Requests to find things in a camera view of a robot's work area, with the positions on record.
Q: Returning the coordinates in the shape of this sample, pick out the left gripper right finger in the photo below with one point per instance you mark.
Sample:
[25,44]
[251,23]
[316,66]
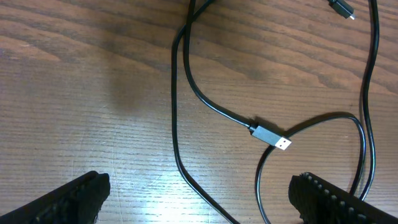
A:
[320,202]

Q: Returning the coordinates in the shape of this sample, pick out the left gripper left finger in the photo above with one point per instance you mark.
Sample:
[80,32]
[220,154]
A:
[78,201]

